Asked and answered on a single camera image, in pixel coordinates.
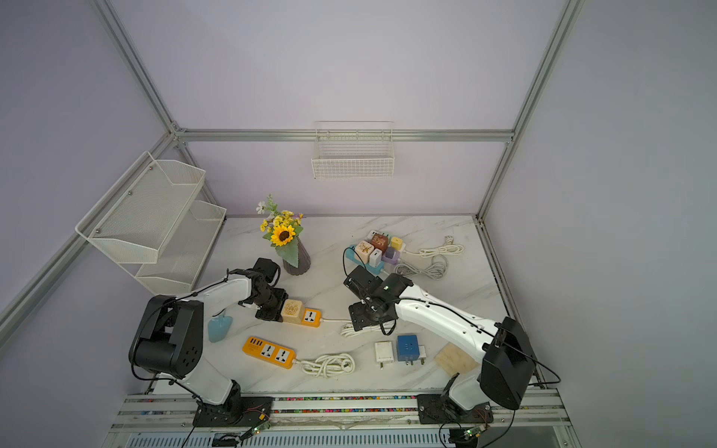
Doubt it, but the orange power strip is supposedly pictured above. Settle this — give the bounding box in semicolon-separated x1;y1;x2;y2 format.
300;308;322;328
242;336;296;370

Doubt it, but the purple cube adapter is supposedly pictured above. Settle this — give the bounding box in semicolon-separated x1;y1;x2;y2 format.
382;246;401;265

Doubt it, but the beige work glove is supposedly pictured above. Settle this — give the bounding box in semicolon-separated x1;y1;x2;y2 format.
434;343;481;376

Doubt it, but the white charger plug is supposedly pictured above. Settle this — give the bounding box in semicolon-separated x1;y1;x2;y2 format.
375;341;395;370

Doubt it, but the pink butterfly cube adapter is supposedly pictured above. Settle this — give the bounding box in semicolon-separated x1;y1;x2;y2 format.
354;241;375;264

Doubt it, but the dark grey ribbed vase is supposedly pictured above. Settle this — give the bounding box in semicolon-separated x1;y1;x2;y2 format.
281;239;311;276

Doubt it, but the beige cube plug adapter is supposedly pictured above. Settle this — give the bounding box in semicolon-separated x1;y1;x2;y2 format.
280;299;304;325

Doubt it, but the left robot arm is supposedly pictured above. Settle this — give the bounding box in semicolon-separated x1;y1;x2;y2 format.
128;258;289;406

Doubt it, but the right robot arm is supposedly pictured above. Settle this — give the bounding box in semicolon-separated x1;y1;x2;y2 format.
344;266;537;413

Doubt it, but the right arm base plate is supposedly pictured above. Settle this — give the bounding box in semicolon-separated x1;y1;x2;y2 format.
416;394;494;425

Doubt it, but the yellow cube adapter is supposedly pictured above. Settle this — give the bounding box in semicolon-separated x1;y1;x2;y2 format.
390;236;405;251

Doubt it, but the brown cube adapter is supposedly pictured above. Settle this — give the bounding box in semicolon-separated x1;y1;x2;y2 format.
370;233;390;252

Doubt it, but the blue cube plug adapter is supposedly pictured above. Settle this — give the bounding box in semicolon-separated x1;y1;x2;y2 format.
397;334;421;365

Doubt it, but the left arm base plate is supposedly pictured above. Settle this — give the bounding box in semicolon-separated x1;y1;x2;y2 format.
193;396;274;427

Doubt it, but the light blue mouse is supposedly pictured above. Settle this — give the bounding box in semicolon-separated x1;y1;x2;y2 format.
207;314;233;343

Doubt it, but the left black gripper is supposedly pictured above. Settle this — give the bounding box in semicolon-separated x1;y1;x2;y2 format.
251;287;288;322

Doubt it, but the small white plug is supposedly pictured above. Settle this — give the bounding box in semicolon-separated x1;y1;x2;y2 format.
418;345;427;365

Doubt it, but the teal power strip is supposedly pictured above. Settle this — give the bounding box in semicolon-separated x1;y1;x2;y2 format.
344;245;385;276

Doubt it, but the small white cube adapter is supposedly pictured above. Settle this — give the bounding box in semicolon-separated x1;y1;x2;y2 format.
369;248;383;267

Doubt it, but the aluminium front rail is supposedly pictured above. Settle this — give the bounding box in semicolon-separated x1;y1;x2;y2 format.
103;389;580;447

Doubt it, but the sunflower bouquet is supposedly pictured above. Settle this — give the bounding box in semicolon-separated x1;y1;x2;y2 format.
256;195;304;268

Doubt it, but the white two-tier mesh shelf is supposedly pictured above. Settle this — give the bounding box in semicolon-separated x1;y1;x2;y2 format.
76;152;226;296

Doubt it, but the white wire wall basket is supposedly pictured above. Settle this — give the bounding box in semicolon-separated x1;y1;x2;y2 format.
312;121;395;180

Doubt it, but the grey coiled cable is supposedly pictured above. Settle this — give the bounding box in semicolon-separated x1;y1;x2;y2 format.
391;255;450;281

